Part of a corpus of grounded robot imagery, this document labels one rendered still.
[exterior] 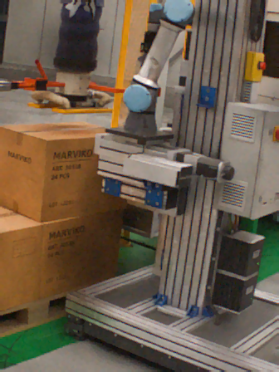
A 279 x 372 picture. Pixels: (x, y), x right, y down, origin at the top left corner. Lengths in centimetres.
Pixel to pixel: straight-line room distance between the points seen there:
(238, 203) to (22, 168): 107
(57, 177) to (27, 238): 33
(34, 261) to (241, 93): 125
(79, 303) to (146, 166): 79
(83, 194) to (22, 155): 37
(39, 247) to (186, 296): 73
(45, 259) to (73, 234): 21
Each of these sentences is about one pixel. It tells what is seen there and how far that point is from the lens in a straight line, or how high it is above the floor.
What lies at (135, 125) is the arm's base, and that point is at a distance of 299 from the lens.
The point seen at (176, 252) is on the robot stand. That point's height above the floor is 50.
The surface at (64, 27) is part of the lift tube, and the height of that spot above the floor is 147.
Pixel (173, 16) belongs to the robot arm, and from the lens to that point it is 281.
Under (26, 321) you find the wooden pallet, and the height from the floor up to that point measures 4.
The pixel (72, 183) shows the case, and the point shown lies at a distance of 333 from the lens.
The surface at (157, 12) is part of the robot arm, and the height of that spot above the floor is 160.
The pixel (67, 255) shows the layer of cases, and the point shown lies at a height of 35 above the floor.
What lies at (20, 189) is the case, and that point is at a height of 67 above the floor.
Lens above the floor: 148
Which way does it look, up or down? 13 degrees down
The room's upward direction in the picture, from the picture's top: 7 degrees clockwise
